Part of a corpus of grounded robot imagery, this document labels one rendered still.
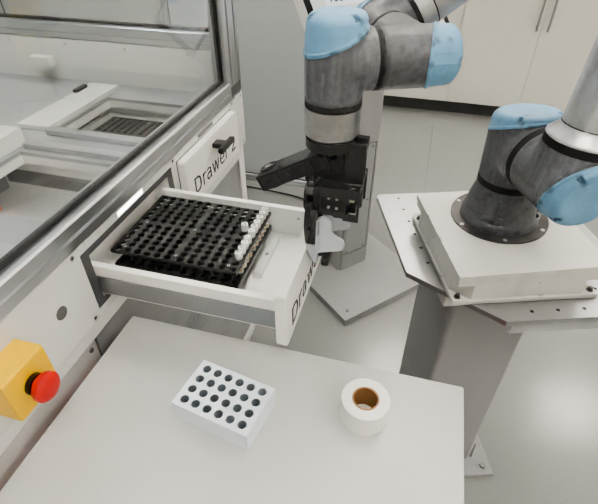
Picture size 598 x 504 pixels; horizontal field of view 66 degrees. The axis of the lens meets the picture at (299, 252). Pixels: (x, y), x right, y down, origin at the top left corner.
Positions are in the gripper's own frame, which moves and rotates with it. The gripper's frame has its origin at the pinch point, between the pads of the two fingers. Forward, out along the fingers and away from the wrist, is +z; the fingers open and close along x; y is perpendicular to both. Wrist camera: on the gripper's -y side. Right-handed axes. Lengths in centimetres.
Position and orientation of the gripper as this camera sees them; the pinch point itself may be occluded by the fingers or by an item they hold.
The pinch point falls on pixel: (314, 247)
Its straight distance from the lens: 76.2
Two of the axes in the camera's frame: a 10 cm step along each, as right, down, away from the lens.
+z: 0.0, 7.8, 6.2
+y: 9.6, 1.6, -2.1
